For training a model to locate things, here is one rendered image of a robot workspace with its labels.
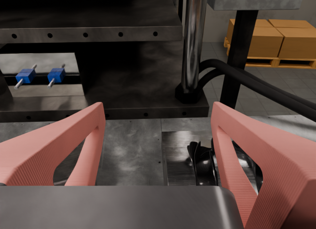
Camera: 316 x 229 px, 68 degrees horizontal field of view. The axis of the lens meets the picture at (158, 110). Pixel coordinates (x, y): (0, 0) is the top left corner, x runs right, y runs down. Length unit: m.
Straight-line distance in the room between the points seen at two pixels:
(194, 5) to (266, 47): 2.36
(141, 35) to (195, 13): 0.20
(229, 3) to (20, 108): 0.81
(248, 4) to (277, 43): 2.17
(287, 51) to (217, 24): 1.07
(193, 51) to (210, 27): 2.88
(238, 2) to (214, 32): 2.79
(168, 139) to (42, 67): 0.54
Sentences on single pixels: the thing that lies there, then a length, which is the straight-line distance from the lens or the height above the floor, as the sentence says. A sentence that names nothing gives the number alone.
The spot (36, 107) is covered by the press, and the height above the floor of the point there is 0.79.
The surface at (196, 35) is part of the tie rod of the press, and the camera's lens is 0.76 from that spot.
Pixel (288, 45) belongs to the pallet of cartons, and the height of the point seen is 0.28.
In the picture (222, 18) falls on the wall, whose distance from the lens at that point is 3.65.
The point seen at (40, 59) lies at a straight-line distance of 0.91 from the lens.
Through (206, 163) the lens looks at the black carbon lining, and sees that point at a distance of 0.54.
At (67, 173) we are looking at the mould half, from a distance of 0.50.
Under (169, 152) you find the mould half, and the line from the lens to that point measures 0.47.
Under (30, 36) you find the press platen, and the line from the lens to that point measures 0.90.
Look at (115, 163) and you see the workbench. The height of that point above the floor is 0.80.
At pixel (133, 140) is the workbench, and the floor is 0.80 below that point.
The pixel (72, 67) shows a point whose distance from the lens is 0.89.
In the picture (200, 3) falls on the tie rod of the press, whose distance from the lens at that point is 0.73.
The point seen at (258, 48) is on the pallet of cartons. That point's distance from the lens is 3.03.
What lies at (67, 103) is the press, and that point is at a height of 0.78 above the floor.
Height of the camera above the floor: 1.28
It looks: 37 degrees down
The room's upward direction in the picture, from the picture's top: straight up
